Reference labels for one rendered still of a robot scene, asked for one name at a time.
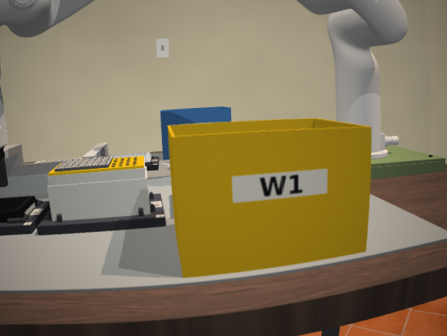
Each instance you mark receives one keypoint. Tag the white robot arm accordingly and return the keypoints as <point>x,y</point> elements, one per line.
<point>357,73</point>

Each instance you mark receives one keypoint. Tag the light grey bench mat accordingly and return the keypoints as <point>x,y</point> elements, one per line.
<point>148,258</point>

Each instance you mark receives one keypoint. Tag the blue open-top bin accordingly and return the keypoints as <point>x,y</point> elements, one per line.
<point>190,116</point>

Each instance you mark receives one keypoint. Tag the yellow open-top bin labelled w1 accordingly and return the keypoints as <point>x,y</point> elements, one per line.
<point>254,200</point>

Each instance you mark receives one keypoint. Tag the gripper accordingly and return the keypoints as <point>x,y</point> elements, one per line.
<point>3,142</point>

